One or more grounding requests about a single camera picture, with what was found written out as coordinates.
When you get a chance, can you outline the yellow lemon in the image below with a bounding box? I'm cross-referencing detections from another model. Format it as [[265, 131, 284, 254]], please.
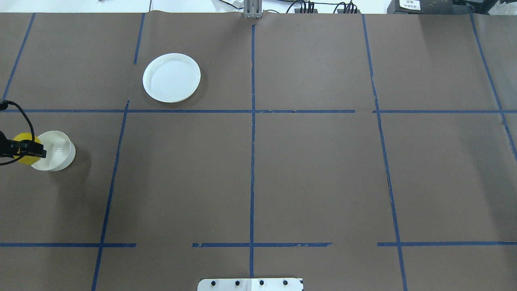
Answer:
[[13, 132, 43, 165]]

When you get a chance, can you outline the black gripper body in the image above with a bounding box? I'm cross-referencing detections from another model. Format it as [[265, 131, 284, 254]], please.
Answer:
[[0, 131, 18, 158]]

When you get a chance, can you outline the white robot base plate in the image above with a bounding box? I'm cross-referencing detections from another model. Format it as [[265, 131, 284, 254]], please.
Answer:
[[197, 278, 304, 291]]

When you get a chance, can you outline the white bowl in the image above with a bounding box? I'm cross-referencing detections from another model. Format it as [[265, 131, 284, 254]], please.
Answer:
[[31, 131, 76, 171]]

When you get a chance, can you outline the white plate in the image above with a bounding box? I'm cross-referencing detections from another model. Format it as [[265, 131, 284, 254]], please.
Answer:
[[142, 53, 201, 103]]

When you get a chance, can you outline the black device with label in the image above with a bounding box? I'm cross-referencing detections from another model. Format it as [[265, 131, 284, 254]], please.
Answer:
[[387, 0, 470, 15]]

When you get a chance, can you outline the aluminium frame post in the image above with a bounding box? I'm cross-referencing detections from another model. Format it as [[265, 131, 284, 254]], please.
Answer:
[[243, 0, 263, 19]]

